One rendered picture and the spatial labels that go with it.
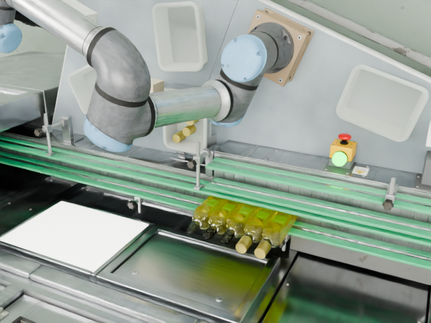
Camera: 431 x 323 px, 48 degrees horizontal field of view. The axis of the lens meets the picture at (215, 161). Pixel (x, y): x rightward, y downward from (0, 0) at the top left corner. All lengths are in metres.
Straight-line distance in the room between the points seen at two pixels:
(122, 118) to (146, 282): 0.60
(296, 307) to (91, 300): 0.58
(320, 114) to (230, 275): 0.59
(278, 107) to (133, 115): 0.70
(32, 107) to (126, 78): 1.18
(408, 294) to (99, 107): 1.06
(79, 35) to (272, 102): 0.77
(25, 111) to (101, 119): 1.09
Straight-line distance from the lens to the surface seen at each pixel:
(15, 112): 2.09
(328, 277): 1.59
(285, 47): 1.44
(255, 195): 1.54
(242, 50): 1.30
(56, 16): 1.12
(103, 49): 1.03
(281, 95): 1.62
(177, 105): 1.18
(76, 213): 1.86
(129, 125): 1.06
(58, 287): 1.53
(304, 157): 1.61
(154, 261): 1.56
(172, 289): 1.44
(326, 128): 1.61
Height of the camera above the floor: 2.25
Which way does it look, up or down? 56 degrees down
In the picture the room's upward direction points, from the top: 129 degrees counter-clockwise
